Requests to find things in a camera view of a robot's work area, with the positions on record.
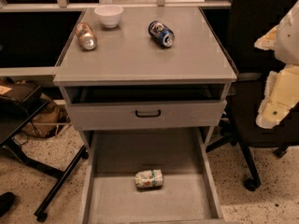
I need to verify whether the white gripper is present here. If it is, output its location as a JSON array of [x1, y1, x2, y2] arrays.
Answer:
[[254, 0, 299, 129]]

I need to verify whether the grey top drawer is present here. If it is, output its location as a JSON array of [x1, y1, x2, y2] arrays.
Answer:
[[67, 100, 226, 131]]

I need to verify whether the blue pepsi can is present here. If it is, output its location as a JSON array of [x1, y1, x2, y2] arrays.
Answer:
[[148, 21, 175, 48]]

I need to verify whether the grey drawer cabinet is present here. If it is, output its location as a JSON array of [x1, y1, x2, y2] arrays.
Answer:
[[54, 7, 236, 146]]

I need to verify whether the gold soda can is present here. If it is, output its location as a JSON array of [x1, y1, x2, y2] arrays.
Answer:
[[76, 22, 97, 50]]

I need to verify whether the grey open middle drawer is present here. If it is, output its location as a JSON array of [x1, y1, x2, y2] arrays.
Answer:
[[78, 128, 224, 224]]

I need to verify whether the black office chair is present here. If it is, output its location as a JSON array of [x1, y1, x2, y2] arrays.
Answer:
[[205, 0, 299, 192]]

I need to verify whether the white desk ledge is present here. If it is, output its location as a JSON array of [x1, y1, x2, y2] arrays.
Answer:
[[0, 0, 231, 13]]

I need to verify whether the white bowl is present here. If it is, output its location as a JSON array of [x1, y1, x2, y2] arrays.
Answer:
[[94, 5, 123, 28]]

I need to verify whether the brown bag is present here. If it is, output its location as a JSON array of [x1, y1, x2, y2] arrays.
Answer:
[[22, 93, 65, 138]]

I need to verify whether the black side table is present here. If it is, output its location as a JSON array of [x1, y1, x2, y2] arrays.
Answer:
[[0, 81, 90, 223]]

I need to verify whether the black shoe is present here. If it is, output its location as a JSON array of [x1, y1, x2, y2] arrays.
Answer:
[[0, 192, 15, 217]]

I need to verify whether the black drawer handle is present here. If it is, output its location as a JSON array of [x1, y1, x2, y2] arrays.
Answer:
[[135, 109, 162, 119]]

